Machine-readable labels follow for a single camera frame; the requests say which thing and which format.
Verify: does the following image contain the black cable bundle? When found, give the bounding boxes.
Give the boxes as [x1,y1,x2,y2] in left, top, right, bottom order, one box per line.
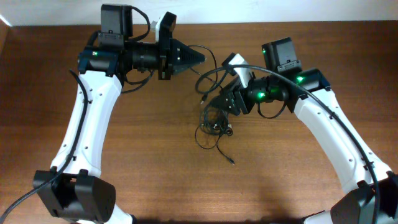
[187,44,236,166]

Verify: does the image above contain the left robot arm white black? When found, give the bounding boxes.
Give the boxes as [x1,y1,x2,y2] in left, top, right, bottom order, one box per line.
[33,4,205,223]

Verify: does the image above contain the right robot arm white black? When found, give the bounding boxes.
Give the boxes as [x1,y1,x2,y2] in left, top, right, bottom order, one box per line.
[211,38,397,223]

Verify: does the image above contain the right camera black cable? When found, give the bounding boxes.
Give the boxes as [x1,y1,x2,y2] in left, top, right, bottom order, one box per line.
[195,63,381,224]

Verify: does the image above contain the camera black cable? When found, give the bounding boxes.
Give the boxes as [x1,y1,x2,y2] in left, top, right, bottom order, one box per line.
[195,63,381,224]
[0,68,94,224]

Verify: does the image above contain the left camera black cable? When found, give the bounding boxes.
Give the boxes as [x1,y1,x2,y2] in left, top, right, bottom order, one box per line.
[0,68,94,224]

